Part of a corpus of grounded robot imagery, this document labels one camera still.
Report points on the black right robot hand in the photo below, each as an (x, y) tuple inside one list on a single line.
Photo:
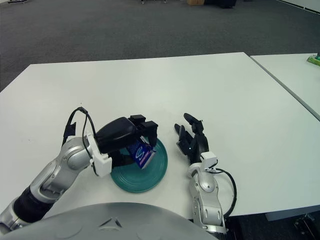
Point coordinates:
[(197, 145)]

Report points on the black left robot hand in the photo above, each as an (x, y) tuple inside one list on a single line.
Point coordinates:
[(117, 132)]

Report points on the blue gum box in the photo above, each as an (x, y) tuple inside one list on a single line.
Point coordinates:
[(143, 155)]

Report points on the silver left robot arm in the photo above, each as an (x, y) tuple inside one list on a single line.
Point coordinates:
[(65, 162)]

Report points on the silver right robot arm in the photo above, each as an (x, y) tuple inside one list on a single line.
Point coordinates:
[(207, 192)]

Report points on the teal ceramic plate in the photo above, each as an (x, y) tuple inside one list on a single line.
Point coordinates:
[(140, 182)]

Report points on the silver robot torso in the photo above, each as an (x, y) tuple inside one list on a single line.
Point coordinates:
[(100, 222)]

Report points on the black equipment under table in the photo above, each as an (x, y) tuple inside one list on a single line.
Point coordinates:
[(306, 224)]

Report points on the brown cardboard box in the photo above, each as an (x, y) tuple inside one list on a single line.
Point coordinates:
[(195, 2)]

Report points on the green small box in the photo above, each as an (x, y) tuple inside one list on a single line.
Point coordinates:
[(313, 60)]

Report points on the black bulky background object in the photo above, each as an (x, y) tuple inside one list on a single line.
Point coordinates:
[(220, 2)]

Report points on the black chair base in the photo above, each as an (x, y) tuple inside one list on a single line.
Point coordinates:
[(17, 1)]

